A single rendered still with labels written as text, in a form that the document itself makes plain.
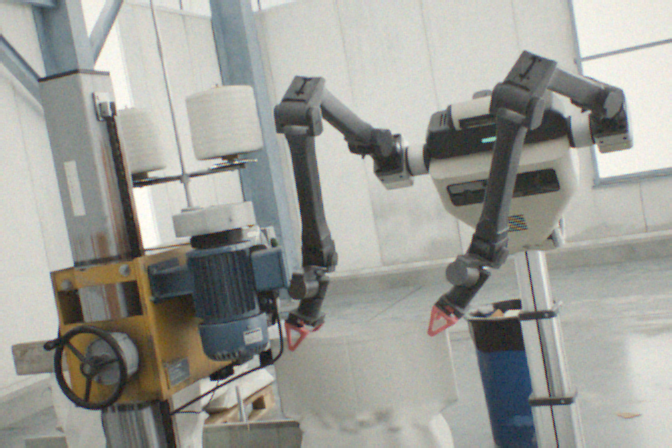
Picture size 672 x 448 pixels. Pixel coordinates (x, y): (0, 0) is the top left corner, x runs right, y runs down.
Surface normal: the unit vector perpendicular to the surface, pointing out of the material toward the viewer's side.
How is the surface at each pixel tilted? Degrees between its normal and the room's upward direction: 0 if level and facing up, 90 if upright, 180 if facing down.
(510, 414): 92
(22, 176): 90
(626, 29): 90
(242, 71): 90
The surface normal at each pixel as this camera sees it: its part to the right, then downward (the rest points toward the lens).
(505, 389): -0.62, 0.20
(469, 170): -0.37, -0.68
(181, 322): 0.91, -0.14
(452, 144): -0.18, 0.72
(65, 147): -0.37, 0.11
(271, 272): 0.03, 0.05
